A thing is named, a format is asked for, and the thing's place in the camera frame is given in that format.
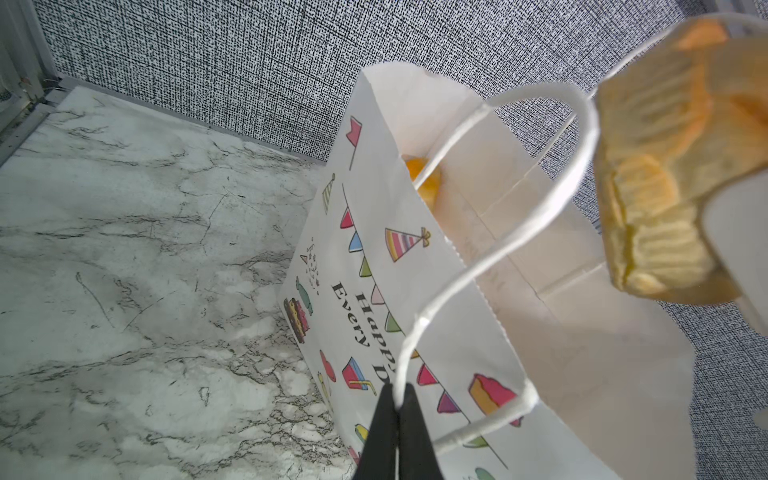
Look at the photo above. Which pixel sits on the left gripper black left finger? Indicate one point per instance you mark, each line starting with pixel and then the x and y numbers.
pixel 378 460

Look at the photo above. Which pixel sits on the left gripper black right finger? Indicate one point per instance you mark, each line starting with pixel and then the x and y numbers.
pixel 417 458

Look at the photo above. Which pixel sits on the white printed paper bag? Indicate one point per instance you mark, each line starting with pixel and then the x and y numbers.
pixel 455 244

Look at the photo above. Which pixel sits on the steel tongs white tips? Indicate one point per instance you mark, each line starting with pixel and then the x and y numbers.
pixel 735 223

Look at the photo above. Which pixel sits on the knotted fake bread roll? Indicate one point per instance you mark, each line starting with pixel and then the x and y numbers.
pixel 678 124

